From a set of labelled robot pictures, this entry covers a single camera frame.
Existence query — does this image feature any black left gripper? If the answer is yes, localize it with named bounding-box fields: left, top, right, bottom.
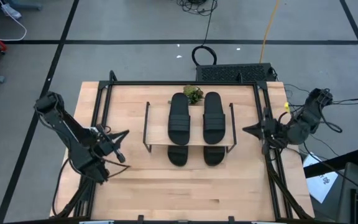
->
left=88, top=124, right=129, bottom=164

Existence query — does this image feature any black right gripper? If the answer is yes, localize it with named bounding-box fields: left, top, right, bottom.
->
left=242, top=115, right=288, bottom=155

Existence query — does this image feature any black slide sandal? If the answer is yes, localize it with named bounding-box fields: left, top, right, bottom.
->
left=203, top=146, right=226, bottom=167
left=203, top=91, right=226, bottom=146
left=167, top=92, right=191, bottom=146
left=167, top=145, right=189, bottom=167

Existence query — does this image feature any black perforated computer case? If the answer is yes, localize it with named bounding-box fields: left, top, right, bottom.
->
left=196, top=63, right=276, bottom=83

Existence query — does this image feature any small green plant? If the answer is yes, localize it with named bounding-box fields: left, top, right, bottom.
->
left=183, top=84, right=204, bottom=105

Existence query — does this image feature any black metal beam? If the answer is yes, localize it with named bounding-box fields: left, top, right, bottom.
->
left=303, top=149, right=358, bottom=178

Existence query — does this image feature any white paper sheet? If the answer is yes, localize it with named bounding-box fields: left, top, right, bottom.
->
left=303, top=152, right=339, bottom=203

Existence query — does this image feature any grey desk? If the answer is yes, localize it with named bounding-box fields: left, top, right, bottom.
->
left=337, top=161, right=358, bottom=224

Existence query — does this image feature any wooden shelf black metal frame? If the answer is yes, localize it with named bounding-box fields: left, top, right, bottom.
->
left=142, top=101, right=238, bottom=154

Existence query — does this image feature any black metal rig frame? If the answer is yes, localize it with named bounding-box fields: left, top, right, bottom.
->
left=50, top=70, right=315, bottom=224

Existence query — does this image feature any yellow cable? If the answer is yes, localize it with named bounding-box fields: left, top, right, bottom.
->
left=259, top=0, right=281, bottom=64

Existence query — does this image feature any black coiled cable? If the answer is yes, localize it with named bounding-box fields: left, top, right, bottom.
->
left=191, top=0, right=219, bottom=67

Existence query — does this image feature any black tangled cable bundle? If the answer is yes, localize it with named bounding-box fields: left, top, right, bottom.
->
left=177, top=0, right=219, bottom=16

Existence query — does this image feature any white cable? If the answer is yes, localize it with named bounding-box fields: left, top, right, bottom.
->
left=0, top=0, right=27, bottom=42

